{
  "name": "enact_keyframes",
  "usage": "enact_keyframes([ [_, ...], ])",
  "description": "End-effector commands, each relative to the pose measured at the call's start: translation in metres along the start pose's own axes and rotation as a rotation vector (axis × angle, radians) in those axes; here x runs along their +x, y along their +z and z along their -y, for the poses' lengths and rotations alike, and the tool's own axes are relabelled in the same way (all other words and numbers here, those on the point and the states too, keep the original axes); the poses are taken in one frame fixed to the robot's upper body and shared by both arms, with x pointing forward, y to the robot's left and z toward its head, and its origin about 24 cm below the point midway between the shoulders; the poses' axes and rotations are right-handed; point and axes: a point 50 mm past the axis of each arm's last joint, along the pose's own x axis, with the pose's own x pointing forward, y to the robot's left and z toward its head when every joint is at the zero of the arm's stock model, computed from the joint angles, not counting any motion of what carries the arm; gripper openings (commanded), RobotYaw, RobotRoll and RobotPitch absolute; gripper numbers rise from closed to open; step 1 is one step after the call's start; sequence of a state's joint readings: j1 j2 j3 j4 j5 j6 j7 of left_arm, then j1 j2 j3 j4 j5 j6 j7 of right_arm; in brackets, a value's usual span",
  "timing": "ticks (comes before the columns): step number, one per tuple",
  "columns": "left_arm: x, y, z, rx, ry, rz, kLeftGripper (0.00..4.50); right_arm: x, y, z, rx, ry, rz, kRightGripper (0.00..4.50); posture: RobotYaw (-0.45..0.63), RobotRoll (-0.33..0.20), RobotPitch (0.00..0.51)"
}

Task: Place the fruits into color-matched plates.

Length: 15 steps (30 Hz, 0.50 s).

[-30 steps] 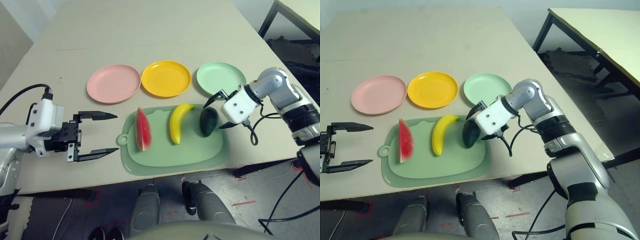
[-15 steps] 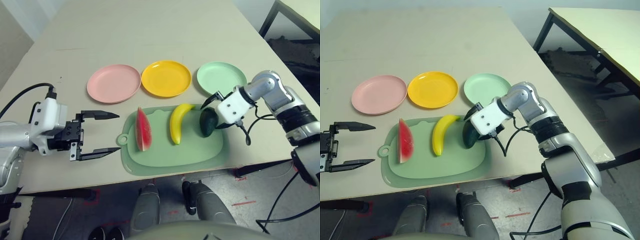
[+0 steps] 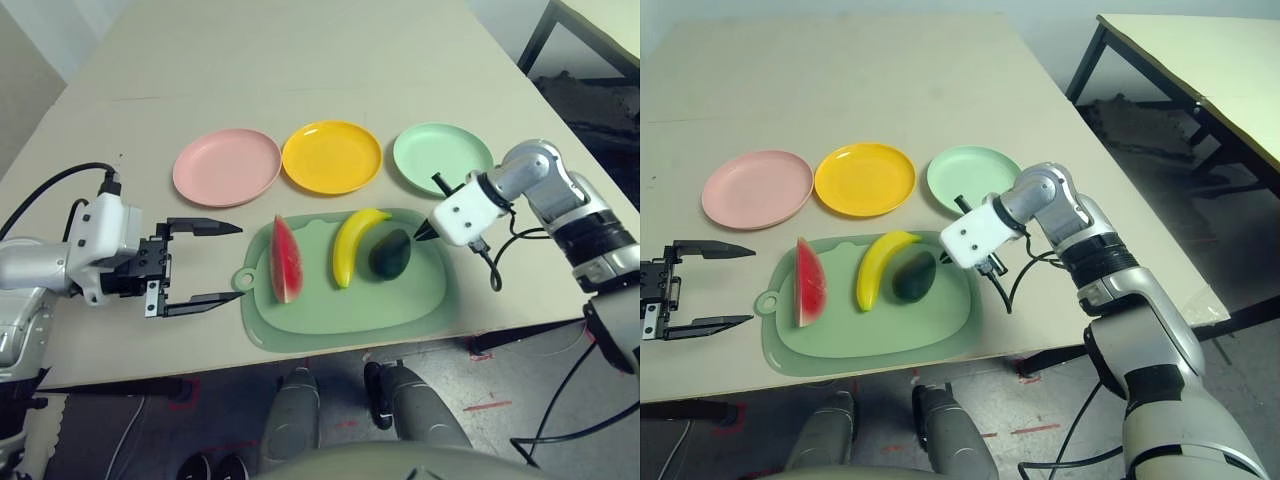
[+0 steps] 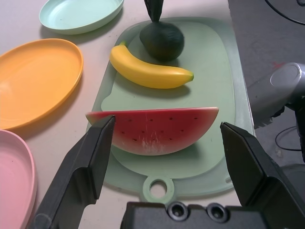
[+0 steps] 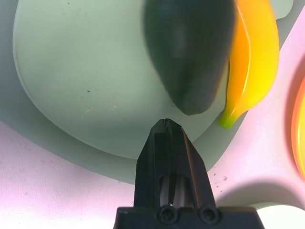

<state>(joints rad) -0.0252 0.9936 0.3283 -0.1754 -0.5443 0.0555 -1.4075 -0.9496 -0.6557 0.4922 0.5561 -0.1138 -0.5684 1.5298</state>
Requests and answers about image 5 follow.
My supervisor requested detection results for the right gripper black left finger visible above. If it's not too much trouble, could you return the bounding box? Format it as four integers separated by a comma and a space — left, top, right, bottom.
133, 118, 172, 208

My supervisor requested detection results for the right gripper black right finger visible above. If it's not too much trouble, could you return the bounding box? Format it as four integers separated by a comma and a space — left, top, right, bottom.
166, 118, 218, 208

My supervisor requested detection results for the dark green toy avocado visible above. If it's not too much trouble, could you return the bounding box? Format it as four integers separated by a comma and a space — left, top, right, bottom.
142, 0, 237, 117

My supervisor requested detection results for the yellow toy banana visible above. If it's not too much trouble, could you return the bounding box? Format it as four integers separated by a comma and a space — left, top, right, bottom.
218, 0, 280, 130

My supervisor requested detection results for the green cutting board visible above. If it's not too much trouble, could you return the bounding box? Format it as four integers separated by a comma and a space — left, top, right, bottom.
13, 0, 295, 186

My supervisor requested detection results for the yellow plastic plate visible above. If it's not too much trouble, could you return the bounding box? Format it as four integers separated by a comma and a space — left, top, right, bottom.
290, 75, 305, 180

